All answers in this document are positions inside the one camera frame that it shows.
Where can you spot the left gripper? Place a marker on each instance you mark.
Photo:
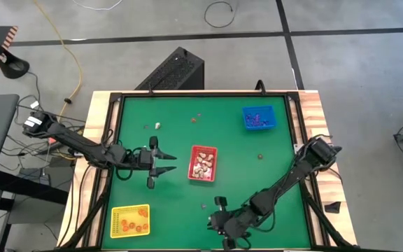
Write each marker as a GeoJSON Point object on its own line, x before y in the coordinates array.
{"type": "Point", "coordinates": [147, 159]}

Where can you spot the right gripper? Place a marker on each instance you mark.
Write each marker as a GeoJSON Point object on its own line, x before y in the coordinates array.
{"type": "Point", "coordinates": [231, 220]}

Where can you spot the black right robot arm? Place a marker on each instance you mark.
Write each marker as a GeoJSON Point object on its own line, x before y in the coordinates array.
{"type": "Point", "coordinates": [292, 178]}

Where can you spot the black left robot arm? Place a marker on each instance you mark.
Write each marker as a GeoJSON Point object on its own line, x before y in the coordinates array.
{"type": "Point", "coordinates": [79, 143]}

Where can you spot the red plastic basket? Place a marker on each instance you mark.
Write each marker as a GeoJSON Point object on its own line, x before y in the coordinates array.
{"type": "Point", "coordinates": [212, 176]}

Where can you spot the yellow plastic basket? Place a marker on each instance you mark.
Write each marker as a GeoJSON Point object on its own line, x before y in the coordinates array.
{"type": "Point", "coordinates": [117, 211]}

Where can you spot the black perforated computer tower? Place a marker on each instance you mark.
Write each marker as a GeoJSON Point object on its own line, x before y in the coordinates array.
{"type": "Point", "coordinates": [173, 71]}

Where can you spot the blue plastic basket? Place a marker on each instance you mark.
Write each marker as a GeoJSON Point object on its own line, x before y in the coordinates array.
{"type": "Point", "coordinates": [271, 110]}

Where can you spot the black wedge block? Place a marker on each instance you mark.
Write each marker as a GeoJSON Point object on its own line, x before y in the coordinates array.
{"type": "Point", "coordinates": [333, 208]}

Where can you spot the black desk bar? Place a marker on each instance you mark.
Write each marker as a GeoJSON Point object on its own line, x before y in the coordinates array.
{"type": "Point", "coordinates": [30, 192]}

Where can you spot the wooden table board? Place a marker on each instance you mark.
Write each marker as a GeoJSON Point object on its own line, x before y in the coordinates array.
{"type": "Point", "coordinates": [313, 105]}

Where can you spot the black stand base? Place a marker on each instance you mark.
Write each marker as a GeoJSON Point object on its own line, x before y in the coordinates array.
{"type": "Point", "coordinates": [12, 66]}

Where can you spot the black table frame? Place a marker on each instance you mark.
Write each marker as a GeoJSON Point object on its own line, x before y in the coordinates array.
{"type": "Point", "coordinates": [222, 94]}

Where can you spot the silver metal bracket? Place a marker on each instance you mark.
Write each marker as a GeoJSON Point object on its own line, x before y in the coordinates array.
{"type": "Point", "coordinates": [296, 148]}

